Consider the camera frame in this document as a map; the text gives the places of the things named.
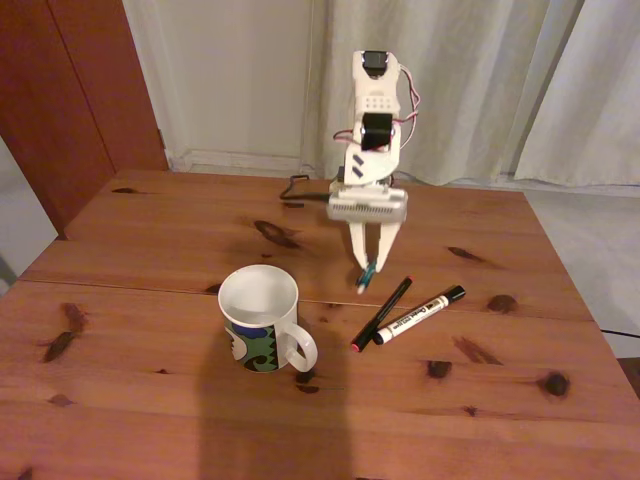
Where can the green pen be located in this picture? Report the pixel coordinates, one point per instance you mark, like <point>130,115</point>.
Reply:
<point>366,277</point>

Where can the black pen red caps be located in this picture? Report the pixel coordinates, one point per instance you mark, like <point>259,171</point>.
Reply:
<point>382,312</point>

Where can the white whiteboard marker black cap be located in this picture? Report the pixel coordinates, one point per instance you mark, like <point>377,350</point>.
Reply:
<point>415,316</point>

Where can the wide white curtain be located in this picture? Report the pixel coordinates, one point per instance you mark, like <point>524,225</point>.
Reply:
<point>475,75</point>

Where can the white mug green blue pattern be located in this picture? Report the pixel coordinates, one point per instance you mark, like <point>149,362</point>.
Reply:
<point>250,350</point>

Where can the narrow white curtain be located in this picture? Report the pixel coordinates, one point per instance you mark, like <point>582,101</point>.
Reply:
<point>600,100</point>

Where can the brown wooden door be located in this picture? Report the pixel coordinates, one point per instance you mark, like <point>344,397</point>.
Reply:
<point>60,100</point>

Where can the silver camera box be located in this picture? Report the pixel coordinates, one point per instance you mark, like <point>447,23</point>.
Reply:
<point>370,207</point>

